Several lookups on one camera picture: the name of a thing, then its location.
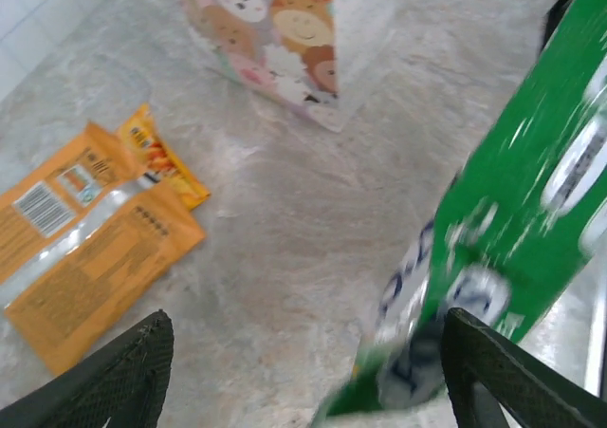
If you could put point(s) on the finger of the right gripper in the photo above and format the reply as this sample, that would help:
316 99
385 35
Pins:
555 15

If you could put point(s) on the yellow snack packet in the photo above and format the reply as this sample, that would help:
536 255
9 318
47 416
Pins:
166 162

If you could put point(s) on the orange snack packet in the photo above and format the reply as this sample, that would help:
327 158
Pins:
95 266

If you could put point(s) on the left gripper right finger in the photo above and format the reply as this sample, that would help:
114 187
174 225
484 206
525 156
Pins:
474 376

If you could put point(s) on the white paper bag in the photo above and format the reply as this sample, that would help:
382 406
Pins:
294 24

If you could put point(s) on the green snack packet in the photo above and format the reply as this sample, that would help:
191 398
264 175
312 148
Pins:
512 172

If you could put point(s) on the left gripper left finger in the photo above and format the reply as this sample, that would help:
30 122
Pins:
118 385

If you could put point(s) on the aluminium rail beam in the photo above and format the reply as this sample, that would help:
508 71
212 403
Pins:
598 342

